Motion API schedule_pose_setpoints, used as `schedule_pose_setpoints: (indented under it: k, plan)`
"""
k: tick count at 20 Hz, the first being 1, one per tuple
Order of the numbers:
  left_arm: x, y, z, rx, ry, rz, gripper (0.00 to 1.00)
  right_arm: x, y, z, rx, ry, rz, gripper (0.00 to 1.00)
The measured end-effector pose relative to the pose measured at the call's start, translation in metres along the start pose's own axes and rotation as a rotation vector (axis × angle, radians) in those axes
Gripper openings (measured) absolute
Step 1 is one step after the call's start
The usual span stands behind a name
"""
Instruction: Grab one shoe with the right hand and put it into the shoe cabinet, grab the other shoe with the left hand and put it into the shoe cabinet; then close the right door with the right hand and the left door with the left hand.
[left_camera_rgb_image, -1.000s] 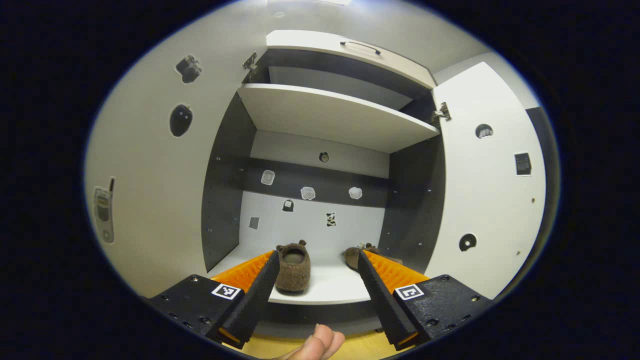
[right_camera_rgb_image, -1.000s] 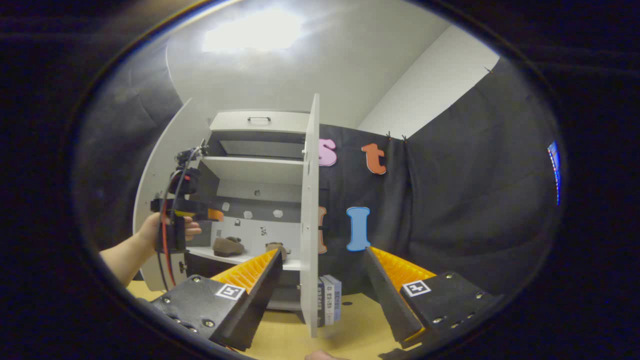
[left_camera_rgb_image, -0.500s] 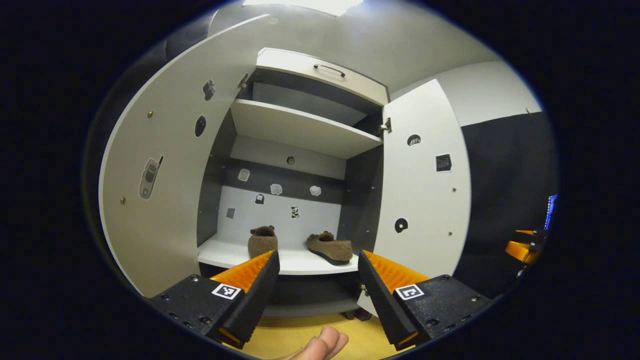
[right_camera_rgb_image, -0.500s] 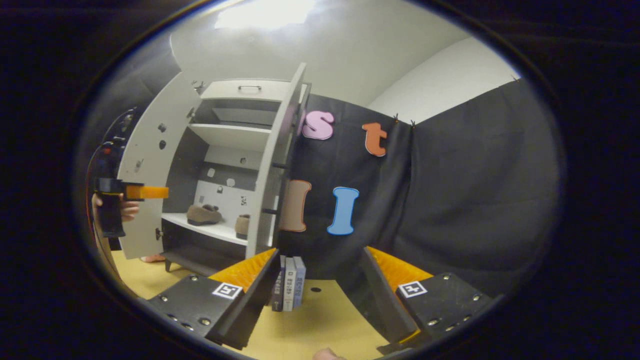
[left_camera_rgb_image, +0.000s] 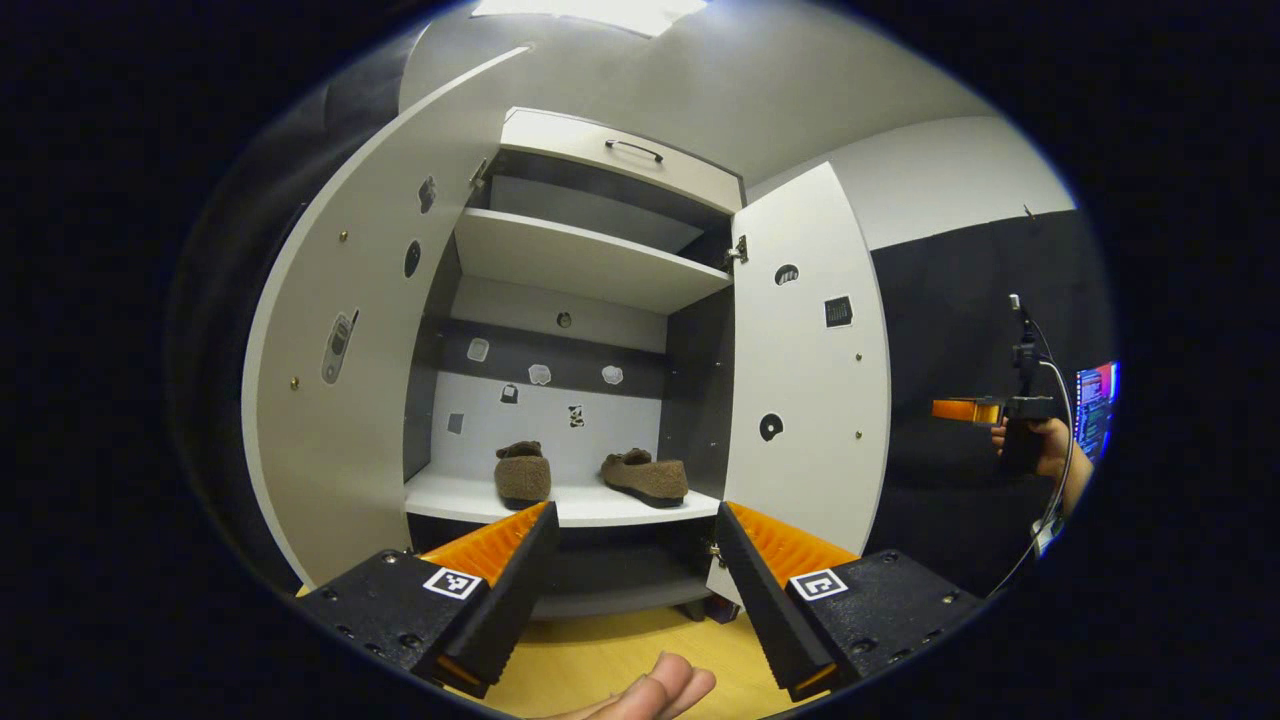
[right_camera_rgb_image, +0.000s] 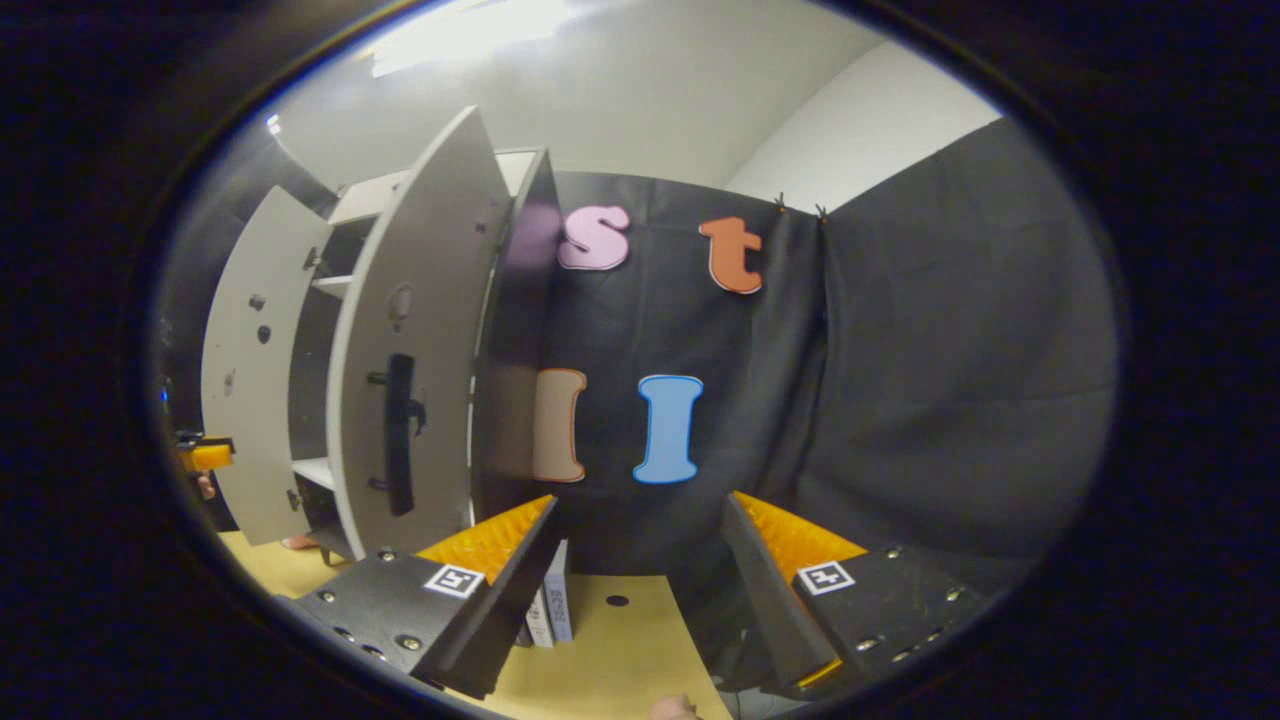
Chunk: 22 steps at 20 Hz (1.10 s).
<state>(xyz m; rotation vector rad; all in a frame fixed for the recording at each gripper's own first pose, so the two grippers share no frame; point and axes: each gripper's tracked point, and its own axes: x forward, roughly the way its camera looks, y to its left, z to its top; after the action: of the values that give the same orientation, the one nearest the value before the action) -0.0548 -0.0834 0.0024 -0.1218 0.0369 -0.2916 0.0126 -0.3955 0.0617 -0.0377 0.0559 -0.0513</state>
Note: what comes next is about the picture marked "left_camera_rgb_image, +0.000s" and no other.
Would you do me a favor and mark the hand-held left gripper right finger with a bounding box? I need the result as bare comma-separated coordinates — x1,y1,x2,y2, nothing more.
714,500,986,703

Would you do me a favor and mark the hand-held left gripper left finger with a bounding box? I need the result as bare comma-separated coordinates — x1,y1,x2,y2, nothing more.
297,500,561,699

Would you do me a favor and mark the brown fuzzy shoe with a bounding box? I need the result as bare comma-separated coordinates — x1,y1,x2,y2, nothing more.
493,440,553,512
600,448,691,509

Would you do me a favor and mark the white cabinet door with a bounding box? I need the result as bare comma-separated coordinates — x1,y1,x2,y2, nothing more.
242,45,531,591
705,162,893,611

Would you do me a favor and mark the white shoe cabinet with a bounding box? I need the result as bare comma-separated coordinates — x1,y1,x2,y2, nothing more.
402,105,749,623

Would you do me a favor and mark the white cabinet shelf board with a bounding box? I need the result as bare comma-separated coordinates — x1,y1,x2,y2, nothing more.
455,207,736,316
405,465,723,528

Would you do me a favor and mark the white cabinet drawer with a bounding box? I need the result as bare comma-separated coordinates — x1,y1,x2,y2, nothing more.
498,106,747,214

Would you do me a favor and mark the computer monitor screen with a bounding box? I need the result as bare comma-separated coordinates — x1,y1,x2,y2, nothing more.
1074,360,1121,463

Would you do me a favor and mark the black backdrop cloth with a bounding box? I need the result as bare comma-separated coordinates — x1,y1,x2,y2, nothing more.
165,20,1119,601

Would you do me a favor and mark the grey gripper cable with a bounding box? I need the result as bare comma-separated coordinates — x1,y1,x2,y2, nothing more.
985,305,1077,601

